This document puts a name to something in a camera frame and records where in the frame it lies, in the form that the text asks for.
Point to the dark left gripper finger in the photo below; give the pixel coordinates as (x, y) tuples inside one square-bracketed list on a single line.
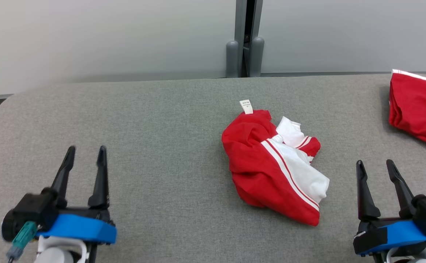
[(101, 182), (64, 175)]

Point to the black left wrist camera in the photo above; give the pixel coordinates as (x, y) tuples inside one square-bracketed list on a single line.
[(26, 215)]

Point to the red and white basketball jersey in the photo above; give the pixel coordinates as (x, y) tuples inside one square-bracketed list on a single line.
[(253, 160)]

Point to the grey partition frame post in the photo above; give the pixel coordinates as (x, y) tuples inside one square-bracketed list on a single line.
[(240, 22)]

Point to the red shorts with white stripe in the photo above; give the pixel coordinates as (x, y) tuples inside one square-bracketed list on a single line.
[(417, 106)]

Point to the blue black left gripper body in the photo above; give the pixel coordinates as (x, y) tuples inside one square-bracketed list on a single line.
[(77, 228)]

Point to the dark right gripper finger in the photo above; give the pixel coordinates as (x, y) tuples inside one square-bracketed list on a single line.
[(366, 197), (403, 193)]

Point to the grey rounded bollard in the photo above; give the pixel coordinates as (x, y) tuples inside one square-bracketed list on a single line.
[(257, 58), (232, 62)]

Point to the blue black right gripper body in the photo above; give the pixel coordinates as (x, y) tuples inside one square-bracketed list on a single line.
[(403, 233)]

